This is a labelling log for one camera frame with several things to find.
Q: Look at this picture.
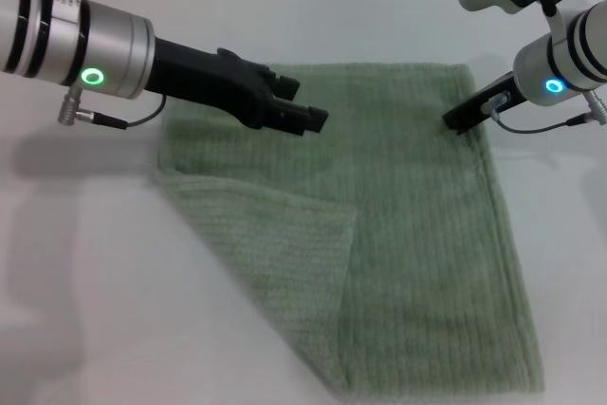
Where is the left arm connector cable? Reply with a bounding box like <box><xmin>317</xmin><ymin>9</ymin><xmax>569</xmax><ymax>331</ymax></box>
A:
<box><xmin>57</xmin><ymin>86</ymin><xmax>167</xmax><ymax>131</ymax></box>

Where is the green ribbed towel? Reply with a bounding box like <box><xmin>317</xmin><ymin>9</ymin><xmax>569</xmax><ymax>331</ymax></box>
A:
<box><xmin>150</xmin><ymin>62</ymin><xmax>546</xmax><ymax>383</ymax></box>

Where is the right arm connector cable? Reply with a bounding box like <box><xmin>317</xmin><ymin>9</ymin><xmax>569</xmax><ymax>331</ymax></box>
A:
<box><xmin>483</xmin><ymin>89</ymin><xmax>607</xmax><ymax>134</ymax></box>

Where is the arm connector cable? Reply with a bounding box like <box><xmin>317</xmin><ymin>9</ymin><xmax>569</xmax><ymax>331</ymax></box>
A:
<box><xmin>483</xmin><ymin>89</ymin><xmax>607</xmax><ymax>134</ymax></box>
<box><xmin>57</xmin><ymin>86</ymin><xmax>167</xmax><ymax>131</ymax></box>

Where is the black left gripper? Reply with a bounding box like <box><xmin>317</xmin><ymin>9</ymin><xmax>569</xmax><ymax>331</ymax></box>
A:
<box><xmin>144</xmin><ymin>37</ymin><xmax>330</xmax><ymax>137</ymax></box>

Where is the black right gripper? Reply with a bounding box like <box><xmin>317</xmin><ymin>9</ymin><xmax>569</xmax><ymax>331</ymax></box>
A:
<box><xmin>442</xmin><ymin>71</ymin><xmax>527</xmax><ymax>137</ymax></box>

